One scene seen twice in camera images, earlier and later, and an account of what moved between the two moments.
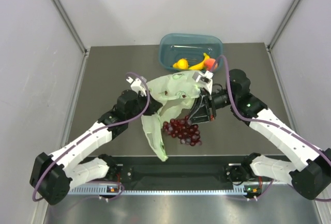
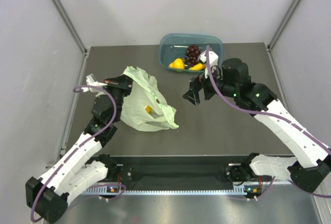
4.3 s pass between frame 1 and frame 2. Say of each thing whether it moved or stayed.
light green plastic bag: moved
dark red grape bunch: moved
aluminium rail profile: stayed
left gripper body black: moved
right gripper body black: moved
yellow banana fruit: stayed
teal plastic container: stayed
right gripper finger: moved
